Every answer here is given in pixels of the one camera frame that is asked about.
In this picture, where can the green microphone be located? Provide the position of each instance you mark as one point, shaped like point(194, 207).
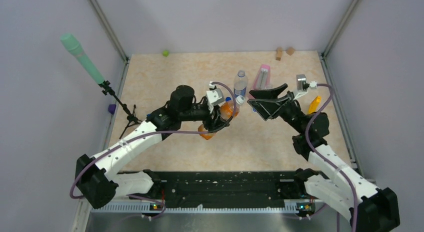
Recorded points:
point(73, 46)

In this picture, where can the pink metronome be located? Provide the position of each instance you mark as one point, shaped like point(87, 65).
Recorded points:
point(262, 79)

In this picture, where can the black microphone tripod stand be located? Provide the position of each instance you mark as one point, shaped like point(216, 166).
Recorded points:
point(132, 119)

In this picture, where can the small wooden cube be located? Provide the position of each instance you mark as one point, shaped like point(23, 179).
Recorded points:
point(290, 51)

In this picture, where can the clear bottle blue label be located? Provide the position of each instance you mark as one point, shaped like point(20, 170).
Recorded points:
point(240, 84)

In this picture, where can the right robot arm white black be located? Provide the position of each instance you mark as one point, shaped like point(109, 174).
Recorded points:
point(366, 206)

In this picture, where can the tall wooden block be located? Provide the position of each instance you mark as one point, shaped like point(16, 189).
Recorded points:
point(279, 53)

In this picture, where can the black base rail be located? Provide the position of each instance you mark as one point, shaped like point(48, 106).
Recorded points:
point(225, 189)

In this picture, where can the orange juice bottle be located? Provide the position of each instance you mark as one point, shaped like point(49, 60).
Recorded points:
point(226, 110)

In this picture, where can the green small cube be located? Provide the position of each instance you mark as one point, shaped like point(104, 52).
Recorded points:
point(165, 53)

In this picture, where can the purple small block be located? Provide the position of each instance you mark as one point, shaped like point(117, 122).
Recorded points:
point(111, 108)

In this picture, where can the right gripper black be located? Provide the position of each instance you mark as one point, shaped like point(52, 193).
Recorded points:
point(265, 102)

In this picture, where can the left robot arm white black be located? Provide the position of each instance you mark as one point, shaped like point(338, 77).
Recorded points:
point(98, 178)

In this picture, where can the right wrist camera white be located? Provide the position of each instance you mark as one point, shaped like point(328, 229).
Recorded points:
point(303, 86)

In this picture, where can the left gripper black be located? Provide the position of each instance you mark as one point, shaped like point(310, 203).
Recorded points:
point(213, 125)

